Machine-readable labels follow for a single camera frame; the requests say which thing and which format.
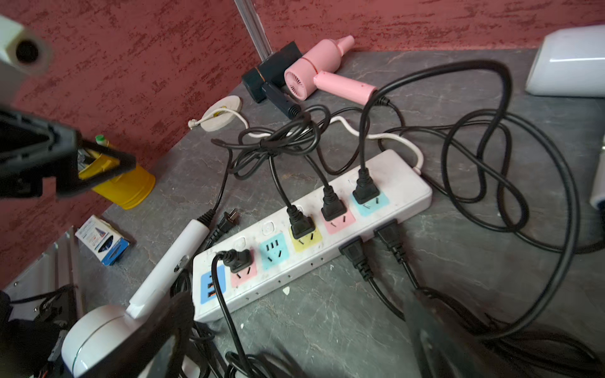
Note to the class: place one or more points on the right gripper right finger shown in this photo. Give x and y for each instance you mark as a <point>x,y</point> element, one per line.
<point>443,348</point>

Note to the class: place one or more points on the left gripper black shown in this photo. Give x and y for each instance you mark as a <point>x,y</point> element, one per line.
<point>33,149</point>

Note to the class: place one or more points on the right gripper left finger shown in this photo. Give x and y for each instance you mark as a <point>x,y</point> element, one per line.
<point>155,349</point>

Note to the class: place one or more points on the white power strip coloured sockets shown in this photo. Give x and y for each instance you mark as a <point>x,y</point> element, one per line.
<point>279,258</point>

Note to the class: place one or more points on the black plug with cable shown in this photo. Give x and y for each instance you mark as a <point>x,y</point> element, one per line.
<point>333,206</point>
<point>366,189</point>

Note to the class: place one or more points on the yellow pencil cup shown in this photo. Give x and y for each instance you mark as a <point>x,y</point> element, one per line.
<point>127,190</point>

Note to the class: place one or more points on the white blue box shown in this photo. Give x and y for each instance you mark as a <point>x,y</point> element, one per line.
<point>104,241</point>

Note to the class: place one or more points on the large white hair dryer front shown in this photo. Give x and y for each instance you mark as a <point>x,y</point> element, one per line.
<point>142,302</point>

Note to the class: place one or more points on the black plug in red socket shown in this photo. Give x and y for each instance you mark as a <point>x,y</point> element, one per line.
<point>239,363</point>

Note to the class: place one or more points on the white tape roll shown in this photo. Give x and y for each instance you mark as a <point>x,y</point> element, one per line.
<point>219,115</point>

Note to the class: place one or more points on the black hair dryer back left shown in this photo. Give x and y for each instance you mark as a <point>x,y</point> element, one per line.
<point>266,80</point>

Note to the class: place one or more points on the pink hair dryer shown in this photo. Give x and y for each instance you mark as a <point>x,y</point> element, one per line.
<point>317,70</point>

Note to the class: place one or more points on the white hair dryer back centre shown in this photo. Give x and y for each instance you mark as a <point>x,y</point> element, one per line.
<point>569,63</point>

